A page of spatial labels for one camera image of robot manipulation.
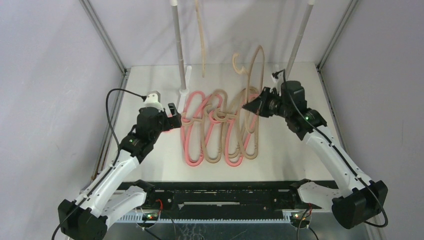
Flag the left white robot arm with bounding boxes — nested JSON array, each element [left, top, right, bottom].
[[51, 102, 182, 240]]

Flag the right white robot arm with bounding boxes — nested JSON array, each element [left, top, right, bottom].
[[242, 80, 389, 229]]

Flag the beige hanger middle table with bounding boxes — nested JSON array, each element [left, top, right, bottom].
[[201, 87, 259, 167]]

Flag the left circuit board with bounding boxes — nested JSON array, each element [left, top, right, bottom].
[[136, 199, 164, 229]]

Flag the circuit board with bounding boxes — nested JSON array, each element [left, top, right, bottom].
[[290, 205, 313, 229], [136, 199, 164, 229]]

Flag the right grey rack pole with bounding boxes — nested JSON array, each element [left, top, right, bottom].
[[285, 0, 316, 80]]

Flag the grey rack pole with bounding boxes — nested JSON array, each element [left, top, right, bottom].
[[285, 0, 316, 80], [169, 0, 185, 77]]

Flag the left grey rack pole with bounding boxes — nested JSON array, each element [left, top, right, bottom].
[[169, 0, 185, 77]]

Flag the right circuit board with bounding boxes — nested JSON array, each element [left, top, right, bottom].
[[290, 205, 313, 229]]

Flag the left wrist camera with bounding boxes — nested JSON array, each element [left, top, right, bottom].
[[144, 91, 164, 112]]

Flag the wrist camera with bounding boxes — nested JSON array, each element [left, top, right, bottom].
[[271, 70, 284, 88], [144, 91, 164, 112]]

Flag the left black cable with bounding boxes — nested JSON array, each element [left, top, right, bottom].
[[105, 88, 148, 157]]

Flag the black cable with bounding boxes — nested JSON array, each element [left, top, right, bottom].
[[272, 68, 389, 229], [105, 88, 148, 157]]

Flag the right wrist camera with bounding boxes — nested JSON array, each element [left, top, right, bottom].
[[271, 70, 284, 88]]

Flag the right black cable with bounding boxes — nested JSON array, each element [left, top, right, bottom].
[[272, 68, 389, 229]]

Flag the right aluminium frame post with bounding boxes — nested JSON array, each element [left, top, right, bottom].
[[316, 0, 361, 72]]

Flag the aluminium frame post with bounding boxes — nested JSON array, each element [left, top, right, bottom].
[[316, 0, 361, 72], [79, 0, 127, 75]]

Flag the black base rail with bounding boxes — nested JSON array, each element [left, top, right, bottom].
[[143, 181, 315, 222]]

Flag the left aluminium frame post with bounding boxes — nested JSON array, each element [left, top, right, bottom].
[[79, 0, 127, 75]]

